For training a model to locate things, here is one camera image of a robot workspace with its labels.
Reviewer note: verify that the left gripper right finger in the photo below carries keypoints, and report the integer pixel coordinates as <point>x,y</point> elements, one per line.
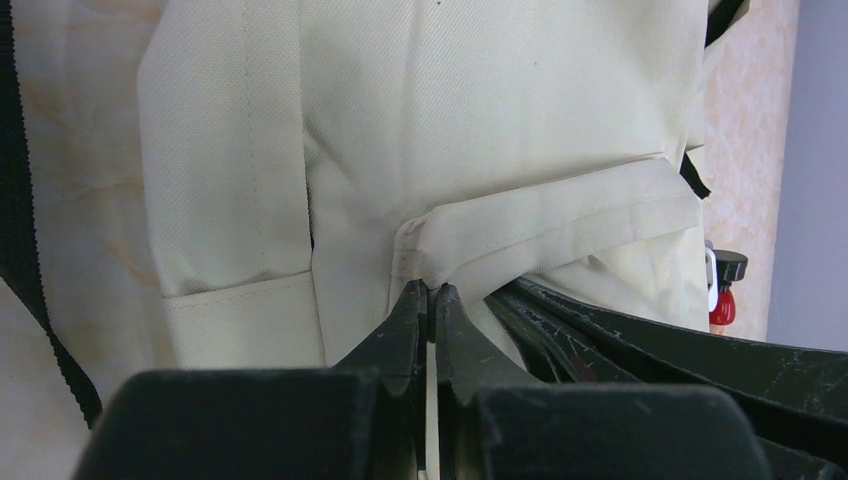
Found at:
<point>497,421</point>

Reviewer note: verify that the beige canvas student bag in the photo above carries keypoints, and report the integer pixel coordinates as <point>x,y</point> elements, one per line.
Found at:
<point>211,184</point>

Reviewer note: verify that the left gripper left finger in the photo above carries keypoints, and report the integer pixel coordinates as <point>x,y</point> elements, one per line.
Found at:
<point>363,418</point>

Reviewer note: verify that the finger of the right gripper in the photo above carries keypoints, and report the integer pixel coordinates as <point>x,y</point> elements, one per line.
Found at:
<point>795,398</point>
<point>558,337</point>

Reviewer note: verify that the pink white correction tape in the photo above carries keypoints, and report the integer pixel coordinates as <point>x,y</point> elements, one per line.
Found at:
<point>711,276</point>

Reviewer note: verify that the red black stamp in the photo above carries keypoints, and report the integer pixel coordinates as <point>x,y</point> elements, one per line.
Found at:
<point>731,268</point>

